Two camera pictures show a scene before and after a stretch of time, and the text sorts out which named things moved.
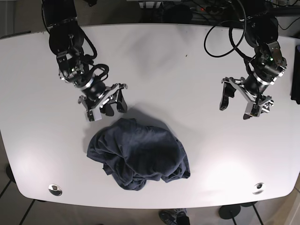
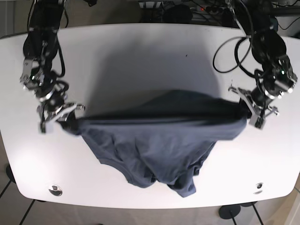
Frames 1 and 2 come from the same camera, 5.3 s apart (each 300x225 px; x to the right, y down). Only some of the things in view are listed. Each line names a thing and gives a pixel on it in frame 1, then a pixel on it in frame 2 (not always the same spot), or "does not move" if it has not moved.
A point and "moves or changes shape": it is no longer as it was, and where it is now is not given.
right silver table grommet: x=259 y=188 does not move
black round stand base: x=229 y=211 does not move
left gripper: x=96 y=94 to x=51 y=89
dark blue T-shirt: x=134 y=154 moves or changes shape
